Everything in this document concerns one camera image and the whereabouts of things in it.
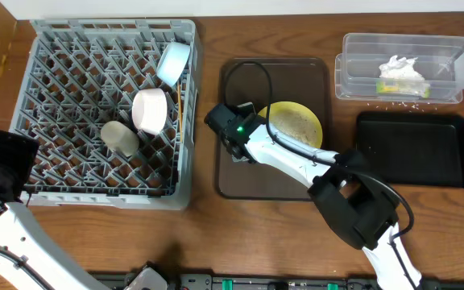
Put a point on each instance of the yellow plate with crumbs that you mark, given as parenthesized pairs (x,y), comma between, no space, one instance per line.
(297,121)

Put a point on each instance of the wooden chopstick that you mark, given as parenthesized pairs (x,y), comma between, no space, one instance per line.
(180,110)

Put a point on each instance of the light blue bowl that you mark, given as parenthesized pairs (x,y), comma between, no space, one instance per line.
(172,63)

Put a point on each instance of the cream white cup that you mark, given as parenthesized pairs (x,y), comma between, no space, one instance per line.
(118,137)

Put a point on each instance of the white napkin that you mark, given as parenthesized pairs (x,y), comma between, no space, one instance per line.
(400,69)

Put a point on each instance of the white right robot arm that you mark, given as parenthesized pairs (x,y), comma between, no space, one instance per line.
(360,208)

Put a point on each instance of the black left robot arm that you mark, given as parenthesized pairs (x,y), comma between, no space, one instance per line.
(29,258)

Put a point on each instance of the grey dishwasher rack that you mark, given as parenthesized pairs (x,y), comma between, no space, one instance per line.
(83,73)

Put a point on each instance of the dark brown serving tray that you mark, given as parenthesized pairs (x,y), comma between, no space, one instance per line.
(301,80)

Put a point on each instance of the black tray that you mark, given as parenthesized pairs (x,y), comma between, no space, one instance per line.
(419,149)

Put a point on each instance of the clear plastic bin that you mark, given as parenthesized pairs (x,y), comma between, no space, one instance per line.
(440,60)

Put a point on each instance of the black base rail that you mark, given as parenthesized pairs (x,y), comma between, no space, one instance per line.
(210,282)

